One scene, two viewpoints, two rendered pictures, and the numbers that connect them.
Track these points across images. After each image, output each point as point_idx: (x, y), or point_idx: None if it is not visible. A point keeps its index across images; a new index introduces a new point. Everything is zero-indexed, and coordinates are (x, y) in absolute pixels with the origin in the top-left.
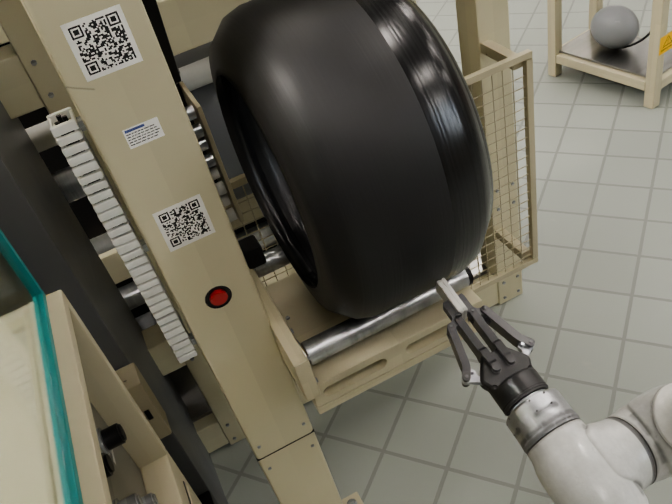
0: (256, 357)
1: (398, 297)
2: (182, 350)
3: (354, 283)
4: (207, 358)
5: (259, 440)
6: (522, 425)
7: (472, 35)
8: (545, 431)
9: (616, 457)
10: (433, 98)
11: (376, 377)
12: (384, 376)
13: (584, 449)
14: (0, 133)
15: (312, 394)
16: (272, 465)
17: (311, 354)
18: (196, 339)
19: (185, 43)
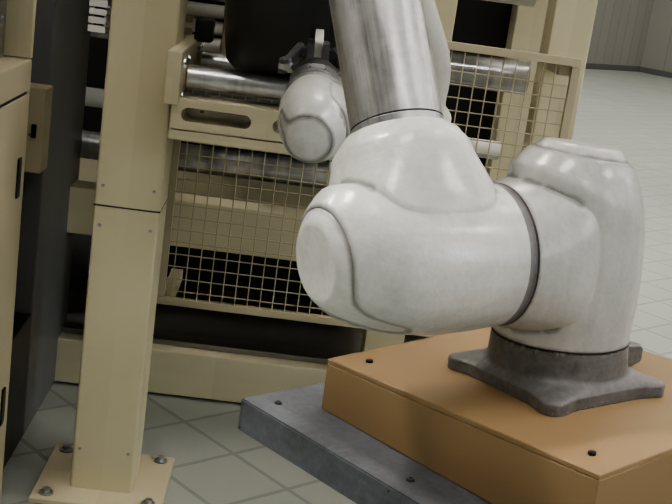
0: (148, 71)
1: (276, 15)
2: (95, 17)
3: None
4: (110, 39)
5: (107, 177)
6: (293, 75)
7: (545, 49)
8: (304, 74)
9: (339, 92)
10: None
11: (234, 137)
12: (242, 141)
13: (320, 80)
14: None
15: (170, 96)
16: (103, 223)
17: (190, 70)
18: (111, 12)
19: None
